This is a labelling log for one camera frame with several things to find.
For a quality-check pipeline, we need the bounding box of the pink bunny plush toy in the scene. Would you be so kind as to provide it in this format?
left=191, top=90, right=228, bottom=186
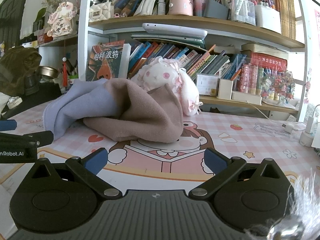
left=131, top=56, right=203, bottom=116

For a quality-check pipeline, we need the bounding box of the red tassel charm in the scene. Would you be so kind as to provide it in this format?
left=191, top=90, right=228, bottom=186
left=62, top=57, right=68, bottom=88

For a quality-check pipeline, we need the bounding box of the white wrist watch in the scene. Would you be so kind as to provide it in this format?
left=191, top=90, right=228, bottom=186
left=7, top=96, right=23, bottom=109

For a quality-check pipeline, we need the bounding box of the pink checkered desk mat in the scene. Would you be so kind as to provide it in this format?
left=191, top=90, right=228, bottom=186
left=1, top=102, right=319, bottom=239

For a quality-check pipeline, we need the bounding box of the metal bowl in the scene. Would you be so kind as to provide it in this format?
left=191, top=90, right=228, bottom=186
left=37, top=66, right=59, bottom=79

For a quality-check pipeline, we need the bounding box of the white wooden bookshelf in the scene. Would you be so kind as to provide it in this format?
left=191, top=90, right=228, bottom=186
left=77, top=0, right=309, bottom=123

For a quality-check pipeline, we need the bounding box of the olive green garment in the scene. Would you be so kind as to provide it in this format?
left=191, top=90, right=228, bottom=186
left=0, top=46, right=42, bottom=96

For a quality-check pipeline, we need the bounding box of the Harry Potter book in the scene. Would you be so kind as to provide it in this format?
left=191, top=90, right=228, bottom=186
left=86, top=40, right=131, bottom=81

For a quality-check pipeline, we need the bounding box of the pink bunny sign ornament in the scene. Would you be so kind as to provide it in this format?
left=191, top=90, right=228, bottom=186
left=47, top=2, right=78, bottom=38

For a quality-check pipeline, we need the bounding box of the white pearl handle purse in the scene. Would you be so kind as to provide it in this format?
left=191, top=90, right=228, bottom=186
left=89, top=0, right=114, bottom=22

